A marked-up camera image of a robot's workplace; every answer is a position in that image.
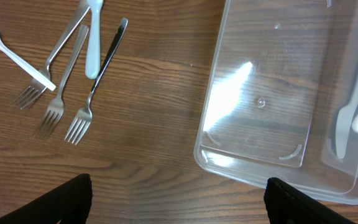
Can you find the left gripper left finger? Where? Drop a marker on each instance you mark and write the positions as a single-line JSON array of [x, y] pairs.
[[68, 203]]

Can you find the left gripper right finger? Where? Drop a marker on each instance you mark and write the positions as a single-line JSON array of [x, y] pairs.
[[285, 204]]

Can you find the pale blue plastic knife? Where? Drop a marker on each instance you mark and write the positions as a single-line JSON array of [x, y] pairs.
[[343, 124]]

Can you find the clear plastic container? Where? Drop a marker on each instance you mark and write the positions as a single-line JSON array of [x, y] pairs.
[[263, 115], [340, 70]]

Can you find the middle metal fork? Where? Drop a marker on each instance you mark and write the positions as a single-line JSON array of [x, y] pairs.
[[56, 107]]

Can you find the outer left metal fork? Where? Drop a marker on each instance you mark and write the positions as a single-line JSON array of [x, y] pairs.
[[35, 88]]

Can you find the pale blue plastic fork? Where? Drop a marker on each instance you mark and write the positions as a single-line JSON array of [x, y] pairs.
[[93, 56]]

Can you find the white plastic fork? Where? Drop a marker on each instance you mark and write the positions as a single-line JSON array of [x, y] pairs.
[[27, 67]]

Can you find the black handled metal fork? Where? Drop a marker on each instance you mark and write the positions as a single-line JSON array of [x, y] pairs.
[[84, 116]]

